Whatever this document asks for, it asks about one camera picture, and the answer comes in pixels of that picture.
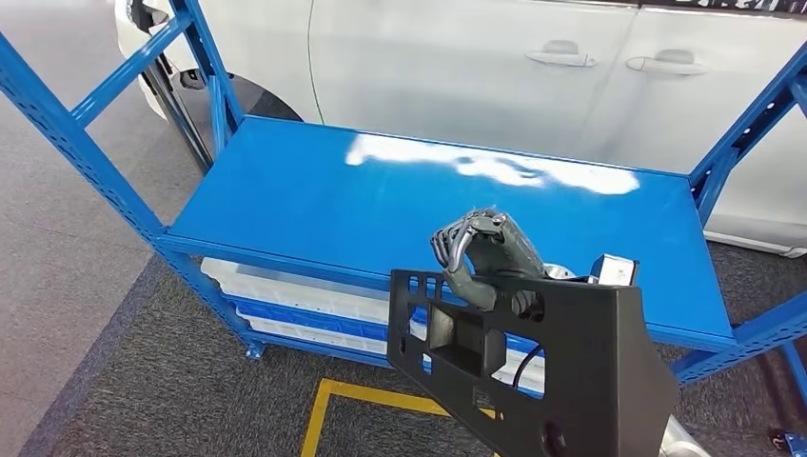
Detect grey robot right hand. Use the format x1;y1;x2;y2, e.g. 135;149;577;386
430;208;550;313

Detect black plastic panel part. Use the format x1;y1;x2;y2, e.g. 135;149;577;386
385;268;680;457

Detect blue metal shelf rack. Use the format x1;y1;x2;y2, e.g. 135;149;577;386
0;0;807;455

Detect white car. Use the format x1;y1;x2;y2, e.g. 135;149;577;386
113;0;807;260

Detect black camera cable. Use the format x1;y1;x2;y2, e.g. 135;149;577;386
511;343;544;390

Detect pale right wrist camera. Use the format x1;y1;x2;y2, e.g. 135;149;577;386
589;253;640;288

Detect white car door handle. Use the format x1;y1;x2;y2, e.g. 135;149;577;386
625;49;709;77
524;39;599;69

